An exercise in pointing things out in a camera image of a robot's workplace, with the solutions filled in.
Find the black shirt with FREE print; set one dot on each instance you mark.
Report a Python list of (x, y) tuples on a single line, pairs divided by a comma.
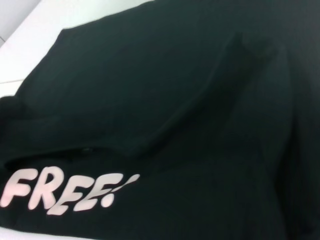
[(175, 100)]

